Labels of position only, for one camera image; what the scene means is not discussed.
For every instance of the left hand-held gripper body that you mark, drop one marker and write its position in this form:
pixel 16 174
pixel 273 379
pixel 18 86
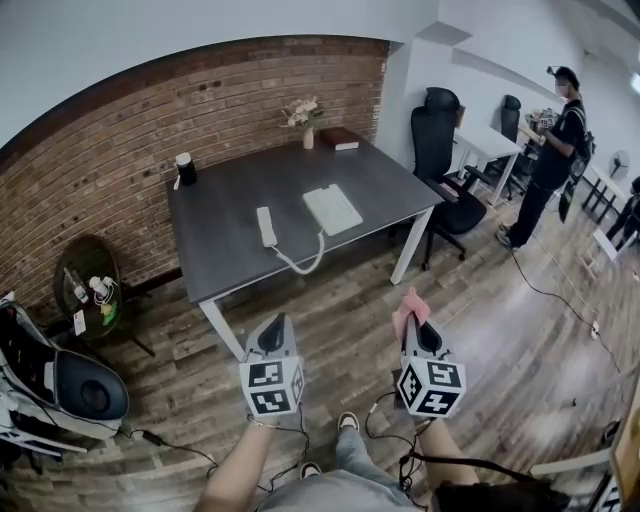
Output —
pixel 270 382

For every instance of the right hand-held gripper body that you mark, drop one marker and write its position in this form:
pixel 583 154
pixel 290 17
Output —
pixel 432 385

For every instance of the pink cloth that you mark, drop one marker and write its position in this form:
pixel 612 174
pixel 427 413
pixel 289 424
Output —
pixel 411 302

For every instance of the white desk phone handset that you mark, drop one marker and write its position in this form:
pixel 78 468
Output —
pixel 266 226

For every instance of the white desk phone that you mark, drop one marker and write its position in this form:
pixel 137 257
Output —
pixel 332 209

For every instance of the person's right forearm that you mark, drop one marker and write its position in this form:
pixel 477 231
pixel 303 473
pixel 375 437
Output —
pixel 445 452

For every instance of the person's left forearm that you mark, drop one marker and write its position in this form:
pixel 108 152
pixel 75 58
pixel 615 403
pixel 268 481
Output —
pixel 232 465

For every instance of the dark grey desk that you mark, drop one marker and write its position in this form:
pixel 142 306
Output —
pixel 225 240

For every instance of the person's sneaker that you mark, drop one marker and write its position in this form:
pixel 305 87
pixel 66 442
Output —
pixel 310 470
pixel 348 421

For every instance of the person's jeans leg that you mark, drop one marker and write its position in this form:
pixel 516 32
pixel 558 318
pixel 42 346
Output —
pixel 360 457

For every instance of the person's grey shirt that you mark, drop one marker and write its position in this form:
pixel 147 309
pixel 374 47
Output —
pixel 335 492

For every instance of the green packet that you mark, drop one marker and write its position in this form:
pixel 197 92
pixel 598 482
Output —
pixel 109 312

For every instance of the white power strip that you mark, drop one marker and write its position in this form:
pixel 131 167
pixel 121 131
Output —
pixel 594 330

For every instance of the black canister with white lid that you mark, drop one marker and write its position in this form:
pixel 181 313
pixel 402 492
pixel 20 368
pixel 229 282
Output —
pixel 186 170

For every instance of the white and dark rounded device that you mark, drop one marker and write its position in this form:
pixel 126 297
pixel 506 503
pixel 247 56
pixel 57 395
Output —
pixel 90 395

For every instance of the white round bottle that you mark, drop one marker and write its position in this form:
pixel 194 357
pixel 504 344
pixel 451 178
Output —
pixel 99 286

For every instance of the pink vase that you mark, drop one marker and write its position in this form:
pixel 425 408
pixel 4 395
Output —
pixel 308 139

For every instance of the large black office chair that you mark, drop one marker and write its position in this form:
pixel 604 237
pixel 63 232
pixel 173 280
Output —
pixel 432 135

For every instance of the brown book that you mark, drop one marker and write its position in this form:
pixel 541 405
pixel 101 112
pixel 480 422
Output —
pixel 339 138

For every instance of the white table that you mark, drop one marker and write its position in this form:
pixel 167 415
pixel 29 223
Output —
pixel 487 140

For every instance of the small clear bottle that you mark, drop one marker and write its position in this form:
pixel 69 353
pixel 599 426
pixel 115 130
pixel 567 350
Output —
pixel 81 293

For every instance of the white card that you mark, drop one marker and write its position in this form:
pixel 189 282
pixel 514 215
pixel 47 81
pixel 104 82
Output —
pixel 79 322

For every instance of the round dark glass side table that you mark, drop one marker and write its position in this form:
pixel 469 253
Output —
pixel 87 260

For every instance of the white board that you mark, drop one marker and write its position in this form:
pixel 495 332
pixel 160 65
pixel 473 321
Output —
pixel 606 245

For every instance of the white flower bouquet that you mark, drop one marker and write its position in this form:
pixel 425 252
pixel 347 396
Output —
pixel 301 112

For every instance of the wooden furniture edge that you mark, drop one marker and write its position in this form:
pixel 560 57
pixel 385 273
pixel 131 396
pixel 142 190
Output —
pixel 629 460

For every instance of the small black office chair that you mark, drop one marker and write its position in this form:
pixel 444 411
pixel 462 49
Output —
pixel 511 117

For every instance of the black framed table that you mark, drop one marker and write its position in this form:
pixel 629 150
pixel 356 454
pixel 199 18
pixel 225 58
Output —
pixel 602 185

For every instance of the black and white seat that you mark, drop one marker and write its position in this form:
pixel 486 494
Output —
pixel 22 360

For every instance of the black standing fan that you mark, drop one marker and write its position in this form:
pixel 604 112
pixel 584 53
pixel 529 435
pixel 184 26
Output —
pixel 619 164

